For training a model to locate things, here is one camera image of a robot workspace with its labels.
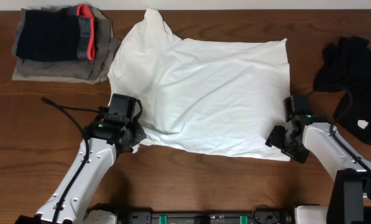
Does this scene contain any white t-shirt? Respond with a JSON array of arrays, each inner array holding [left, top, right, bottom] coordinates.
[[108, 9, 290, 161]]

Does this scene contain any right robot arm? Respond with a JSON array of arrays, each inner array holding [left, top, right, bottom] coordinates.
[[266, 96, 371, 224]]

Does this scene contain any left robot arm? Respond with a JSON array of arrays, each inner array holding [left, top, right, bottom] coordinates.
[[16, 93, 146, 223]]

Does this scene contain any folded grey garment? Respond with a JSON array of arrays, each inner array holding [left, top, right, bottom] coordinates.
[[11, 4, 123, 82]]

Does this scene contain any crumpled black garment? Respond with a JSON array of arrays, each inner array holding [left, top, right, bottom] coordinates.
[[313, 37, 371, 145]]

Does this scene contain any folded black garment red band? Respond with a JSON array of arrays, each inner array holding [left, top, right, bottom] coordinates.
[[15, 4, 96, 62]]

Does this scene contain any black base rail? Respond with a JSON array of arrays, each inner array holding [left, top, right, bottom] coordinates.
[[117, 206, 295, 224]]

